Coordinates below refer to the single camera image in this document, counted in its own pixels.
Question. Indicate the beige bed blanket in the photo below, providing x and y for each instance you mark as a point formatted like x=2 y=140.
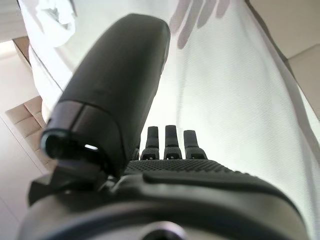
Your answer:
x=225 y=100

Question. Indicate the white garment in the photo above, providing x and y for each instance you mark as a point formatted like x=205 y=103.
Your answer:
x=57 y=27

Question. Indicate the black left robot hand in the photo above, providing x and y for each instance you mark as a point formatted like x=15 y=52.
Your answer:
x=120 y=87

